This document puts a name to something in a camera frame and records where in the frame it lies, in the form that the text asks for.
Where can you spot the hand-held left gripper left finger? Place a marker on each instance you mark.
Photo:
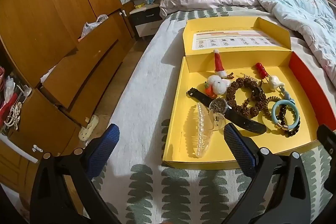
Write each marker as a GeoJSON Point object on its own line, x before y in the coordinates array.
{"type": "Point", "coordinates": [105, 148]}

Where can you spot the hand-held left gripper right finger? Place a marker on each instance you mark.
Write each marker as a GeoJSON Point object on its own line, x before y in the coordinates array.
{"type": "Point", "coordinates": [239, 148]}

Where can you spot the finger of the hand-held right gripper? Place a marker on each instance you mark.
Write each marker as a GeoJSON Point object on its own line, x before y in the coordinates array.
{"type": "Point", "coordinates": [329, 142]}

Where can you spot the clear pearl hair claw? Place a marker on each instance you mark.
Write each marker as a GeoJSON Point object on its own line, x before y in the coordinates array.
{"type": "Point", "coordinates": [200, 132]}

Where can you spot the black leather wrist watch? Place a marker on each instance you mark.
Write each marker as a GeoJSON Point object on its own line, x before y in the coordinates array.
{"type": "Point", "coordinates": [218, 106]}

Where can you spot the blue hair clip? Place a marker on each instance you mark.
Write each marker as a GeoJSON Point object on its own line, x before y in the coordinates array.
{"type": "Point", "coordinates": [288, 96]}

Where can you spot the white plush bunny hair clip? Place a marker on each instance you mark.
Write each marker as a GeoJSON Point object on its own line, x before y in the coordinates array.
{"type": "Point", "coordinates": [218, 85]}

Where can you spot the yellow cardboard box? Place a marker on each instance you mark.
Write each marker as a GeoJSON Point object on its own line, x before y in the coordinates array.
{"type": "Point", "coordinates": [183, 98]}

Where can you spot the cream clog slipper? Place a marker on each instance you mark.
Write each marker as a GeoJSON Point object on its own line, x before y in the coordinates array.
{"type": "Point", "coordinates": [88, 128]}

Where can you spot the gold hair pins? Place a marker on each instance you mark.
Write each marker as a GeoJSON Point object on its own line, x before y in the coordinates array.
{"type": "Point", "coordinates": [248, 77]}

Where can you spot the patterned bed sheet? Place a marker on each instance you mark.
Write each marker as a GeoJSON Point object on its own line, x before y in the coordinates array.
{"type": "Point", "coordinates": [147, 82]}

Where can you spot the red santa hat hair clip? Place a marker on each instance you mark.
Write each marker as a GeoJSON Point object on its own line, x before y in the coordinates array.
{"type": "Point", "coordinates": [218, 62]}

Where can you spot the white plastic bag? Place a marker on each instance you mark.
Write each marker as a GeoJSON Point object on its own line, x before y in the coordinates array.
{"type": "Point", "coordinates": [90, 27]}

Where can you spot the black and white nightstand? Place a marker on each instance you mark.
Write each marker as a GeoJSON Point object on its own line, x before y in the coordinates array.
{"type": "Point", "coordinates": [145, 16]}

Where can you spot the light blue printed quilt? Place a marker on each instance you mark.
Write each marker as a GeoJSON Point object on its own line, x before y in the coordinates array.
{"type": "Point", "coordinates": [296, 6]}

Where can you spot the wooden wardrobe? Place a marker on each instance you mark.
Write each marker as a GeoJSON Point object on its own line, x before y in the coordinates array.
{"type": "Point", "coordinates": [39, 16]}

